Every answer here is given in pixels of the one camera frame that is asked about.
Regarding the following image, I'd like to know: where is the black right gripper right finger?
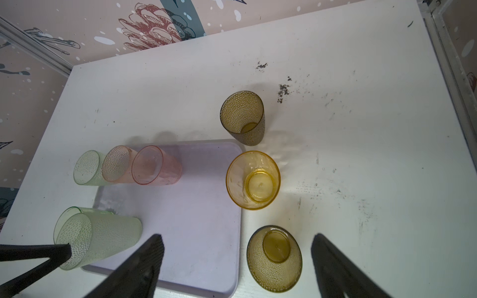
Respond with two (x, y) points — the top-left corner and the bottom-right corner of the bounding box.
(311, 233), (390, 298)

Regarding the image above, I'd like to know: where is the yellow amber glass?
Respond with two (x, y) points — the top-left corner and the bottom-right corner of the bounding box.
(226, 150), (281, 211)

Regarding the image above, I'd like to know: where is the dark olive glass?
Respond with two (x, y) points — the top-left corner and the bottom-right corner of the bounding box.
(247, 225), (303, 293)
(219, 91), (265, 147)

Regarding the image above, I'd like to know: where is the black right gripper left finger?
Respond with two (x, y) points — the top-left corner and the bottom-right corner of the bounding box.
(86, 234), (165, 298)

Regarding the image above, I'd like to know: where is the pale green dimpled short glass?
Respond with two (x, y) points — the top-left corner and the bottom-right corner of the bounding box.
(73, 150), (110, 186)

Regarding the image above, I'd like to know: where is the lilac plastic tray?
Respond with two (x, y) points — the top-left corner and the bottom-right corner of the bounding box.
(93, 140), (243, 298)

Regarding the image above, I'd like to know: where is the bright green faceted glass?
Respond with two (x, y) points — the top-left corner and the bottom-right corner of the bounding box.
(53, 206), (116, 247)

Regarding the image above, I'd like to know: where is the dark olive glass near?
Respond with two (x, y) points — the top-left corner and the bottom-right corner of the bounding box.
(247, 225), (303, 293)

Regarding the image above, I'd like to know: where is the pink glass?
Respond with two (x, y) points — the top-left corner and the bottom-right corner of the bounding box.
(131, 145), (182, 186)
(102, 145), (138, 184)

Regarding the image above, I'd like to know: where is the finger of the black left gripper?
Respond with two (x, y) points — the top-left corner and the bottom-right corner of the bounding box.
(0, 243), (73, 298)

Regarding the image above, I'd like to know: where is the dark olive glass far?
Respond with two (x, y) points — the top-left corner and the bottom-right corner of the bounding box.
(219, 91), (265, 147)

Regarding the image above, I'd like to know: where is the tall pale green dimpled glass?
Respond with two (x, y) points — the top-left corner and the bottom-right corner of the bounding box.
(54, 212), (142, 271)

